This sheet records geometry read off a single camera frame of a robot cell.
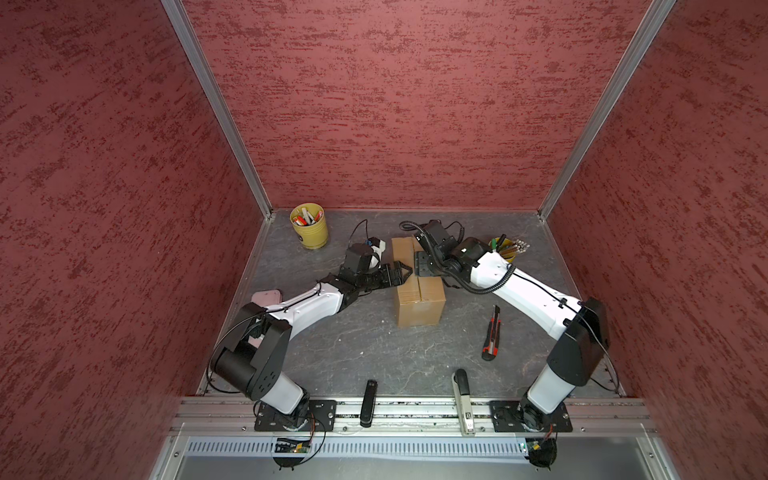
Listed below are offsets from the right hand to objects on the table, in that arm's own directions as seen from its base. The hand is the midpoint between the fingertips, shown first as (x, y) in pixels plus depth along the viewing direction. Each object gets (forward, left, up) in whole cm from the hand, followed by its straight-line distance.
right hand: (425, 269), depth 83 cm
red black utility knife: (-17, -19, -17) cm, 31 cm away
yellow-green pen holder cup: (+26, +38, -6) cm, 47 cm away
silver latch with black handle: (-28, -8, -13) cm, 32 cm away
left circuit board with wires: (-38, +36, -19) cm, 56 cm away
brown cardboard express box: (-9, +2, -1) cm, 9 cm away
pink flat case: (+1, +50, -15) cm, 52 cm away
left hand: (+1, +7, -5) cm, 9 cm away
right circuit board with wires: (-41, -26, -20) cm, 53 cm away
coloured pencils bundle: (+7, -30, 0) cm, 30 cm away
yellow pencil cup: (+11, -28, -6) cm, 31 cm away
